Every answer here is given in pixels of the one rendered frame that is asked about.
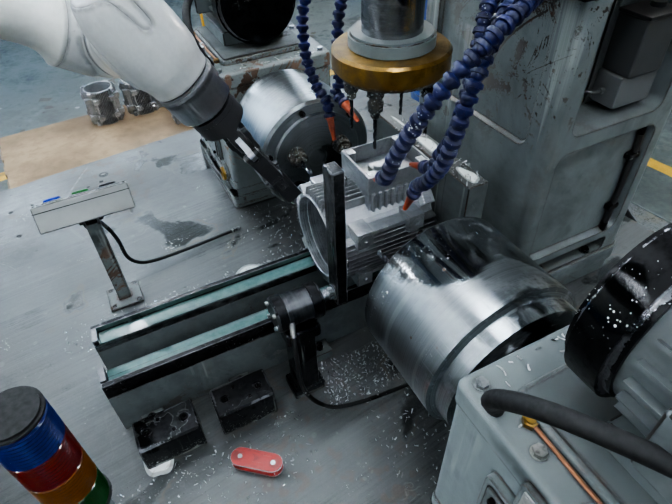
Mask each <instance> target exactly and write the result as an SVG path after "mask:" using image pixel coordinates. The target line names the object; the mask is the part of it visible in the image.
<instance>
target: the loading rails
mask: <svg viewBox="0 0 672 504"><path fill-rule="evenodd" d="M380 271H381V270H379V271H376V272H373V278H372V282H370V283H367V284H365V285H362V286H360V287H358V286H357V285H356V284H353V285H351V286H347V294H348V301H347V302H345V303H343V304H340V305H337V304H336V303H335V301H334V300H333V299H331V300H328V301H326V302H325V304H326V313H325V315H324V316H322V317H320V318H317V320H318V321H319V323H320V326H321V334H320V335H318V336H316V348H317V359H318V362H320V361H322V360H324V359H327V358H329V357H331V356H333V351H332V348H331V347H330V345H329V344H328V343H329V342H331V341H334V340H336V339H339V338H341V337H343V336H346V335H348V334H350V333H353V332H355V331H357V330H360V329H362V328H364V327H367V324H366V320H365V306H366V301H367V297H368V294H369V289H370V288H371V287H372V285H373V283H374V281H375V279H376V277H377V275H378V274H379V272H380ZM309 281H313V282H315V283H316V284H317V285H318V287H319V288H320V290H322V289H325V288H328V286H329V283H328V282H327V281H326V280H325V279H324V278H323V276H322V275H321V274H320V272H319V271H318V269H317V267H316V265H315V264H314V261H313V260H312V257H311V254H310V252H309V249H305V250H302V251H300V252H297V253H294V254H291V255H288V256H286V257H283V258H280V259H277V260H274V261H272V262H269V263H266V264H263V265H260V266H258V267H255V268H252V269H249V270H246V271H244V272H241V273H238V274H235V275H232V276H230V277H227V278H224V279H221V280H218V281H216V282H213V283H210V284H207V285H205V286H202V287H199V288H196V289H193V290H191V291H188V292H185V293H182V294H179V295H177V296H174V297H171V298H168V299H165V300H163V301H160V302H157V303H154V304H151V305H149V306H146V307H143V308H140V309H137V310H135V311H132V312H129V313H126V314H123V315H121V316H118V317H115V318H112V319H109V320H107V321H104V322H101V323H98V324H95V325H93V326H90V327H89V328H90V335H91V340H92V343H93V345H94V346H95V349H96V351H97V352H98V354H99V356H100V357H101V359H102V361H103V363H104V364H105V366H106V368H107V371H106V370H105V369H104V367H101V368H98V369H97V370H98V375H99V381H100V383H101V389H102V391H103V392H104V394H105V395H106V397H107V399H108V400H109V402H110V404H111V405H112V407H113V409H114V410H115V412H116V414H117V415H118V417H119V419H120V420H121V422H122V424H123V425H124V427H125V428H126V429H128V428H130V427H132V424H133V423H134V422H136V421H138V420H141V419H143V418H145V417H148V416H150V415H153V414H155V413H157V412H160V411H162V410H165V409H168V408H170V407H172V406H174V405H176V404H178V403H181V402H183V401H185V400H188V399H191V400H192V401H193V400H196V399H198V398H200V397H203V396H205V395H207V394H209V392H210V390H212V389H214V388H216V387H218V386H221V385H223V384H226V383H228V382H231V381H233V380H235V379H238V378H240V377H242V376H244V375H247V374H249V373H251V372H254V371H256V370H258V369H263V370H266V369H268V368H271V367H273V366H275V365H278V364H280V363H282V362H285V361H287V360H288V353H287V347H286V343H285V341H284V339H283V337H282V335H281V333H280V332H278V331H276V332H275V331H274V325H273V322H272V320H271V318H269V319H268V318H267V314H269V312H268V309H267V306H265V303H264V302H266V300H267V297H269V296H272V295H275V294H282V293H285V292H287V291H290V290H292V289H295V288H298V287H300V286H301V284H304V283H306V282H309Z"/></svg>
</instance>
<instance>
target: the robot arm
mask: <svg viewBox="0 0 672 504"><path fill-rule="evenodd" d="M0 39H2V40H6V41H10V42H14V43H17V44H21V45H24V46H27V47H29V48H31V49H33V50H35V51H36V52H38V53H39V54H40V55H41V56H42V58H43V59H44V60H45V62H46V63H47V64H48V65H50V66H54V67H58V68H62V69H65V70H69V71H72V72H76V73H79V74H82V75H86V76H90V77H95V76H99V77H104V78H112V79H121V80H123V81H125V82H126V83H128V84H129V85H131V86H132V87H134V88H135V89H137V90H142V91H144V92H146V93H148V94H150V95H151V96H153V97H154V98H155V99H157V100H158V101H159V103H160V104H161V105H162V106H163V107H165V108H166V109H168V110H169V111H170V112H171V113H172V114H173V115H174V116H175V117H176V118H177V119H178V120H179V121H180V122H181V123H182V124H183V125H185V126H188V127H193V128H194V129H195V130H196V131H197V132H198V133H199V134H200V135H201V136H203V137H204V138H205V139H206V140H208V141H212V142H214V141H219V140H222V139H223V140H224V141H225V142H226V145H227V146H228V147H229V148H230V149H231V150H232V151H234V152H236V153H237V154H238V155H239V156H240V157H241V158H242V159H243V160H244V161H245V162H246V163H248V164H249V165H250V166H252V167H253V168H254V169H255V170H256V171H257V172H258V173H259V174H260V175H261V176H262V177H263V178H264V179H265V181H264V182H265V184H266V185H267V186H268V185H269V184H270V185H271V186H272V187H273V188H274V189H275V190H276V191H277V192H278V193H279V194H280V195H281V196H282V197H283V198H284V199H285V200H286V201H287V202H288V203H291V202H292V201H293V200H294V199H295V198H297V197H298V196H299V195H300V194H301V193H302V192H301V191H300V190H299V188H298V187H297V186H296V185H295V184H294V183H293V182H292V181H291V180H290V179H289V178H288V176H287V175H286V174H285V173H284V172H283V171H282V170H281V169H280V168H279V167H278V166H277V165H278V164H279V163H278V162H277V160H276V159H275V160H274V161H273V162H272V161H271V160H270V159H269V156H268V155H266V154H265V153H264V152H263V151H262V150H261V149H260V146H259V144H258V143H257V142H256V141H255V140H254V138H253V137H252V135H251V133H250V132H249V131H248V129H247V128H246V127H245V126H244V125H243V123H242V122H241V119H242V116H243V108H242V106H241V104H240V103H239V102H238V101H237V100H236V99H235V97H234V96H233V95H232V94H231V93H230V92H229V85H227V84H226V83H225V82H224V79H222V77H221V76H219V72H218V71H217V70H216V69H215V67H214V66H213V65H212V64H211V62H210V61H209V59H208V58H207V57H205V56H204V55H203V53H202V52H201V51H200V49H199V47H198V45H197V43H196V41H195V39H194V37H193V35H192V34H191V32H190V31H189V30H188V28H187V27H186V26H185V24H184V23H183V22H182V21H181V19H180V18H179V17H178V16H177V15H176V13H175V12H174V11H173V10H172V9H171V8H170V7H169V6H168V4H167V3H166V2H165V1H164V0H0Z"/></svg>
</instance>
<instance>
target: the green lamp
mask: <svg viewBox="0 0 672 504"><path fill-rule="evenodd" d="M95 466H96V464H95ZM96 469H97V476H96V480H95V483H94V485H93V487H92V489H91V491H90V492H89V493H88V494H87V496H86V497H85V498H84V499H83V500H81V501H80V502H79V503H77V504H106V501H107V499H108V495H109V485H108V482H107V479H106V478H105V477H104V475H103V474H102V473H101V471H100V470H99V469H98V467H97V466H96Z"/></svg>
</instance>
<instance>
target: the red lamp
mask: <svg viewBox="0 0 672 504"><path fill-rule="evenodd" d="M64 425H65V423H64ZM81 457H82V449H81V445H80V443H79V442H78V441H77V439H76V438H75V436H74V435H73V434H72V433H71V431H70V430H69V428H68V427H67V426H66V425H65V435H64V439H63V441H62V443H61V445H60V447H59V448H58V450H57V451H56V452H55V453H54V455H53V456H52V457H50V458H49V459H48V460H47V461H45V462H44V463H43V464H41V465H39V466H37V467H35V468H33V469H30V470H27V471H21V472H15V471H10V470H7V469H6V468H5V469H6V470H7V471H8V472H9V473H10V474H11V475H12V476H13V477H14V478H15V479H16V480H17V481H18V482H19V483H20V484H21V485H22V486H23V487H24V488H26V489H27V490H29V491H32V492H45V491H49V490H52V489H54V488H56V487H58V486H60V485H61V484H63V483H64V482H65V481H67V480H68V479H69V478H70V477H71V476H72V475H73V473H74V472H75V471H76V469H77V467H78V465H79V463H80V461H81Z"/></svg>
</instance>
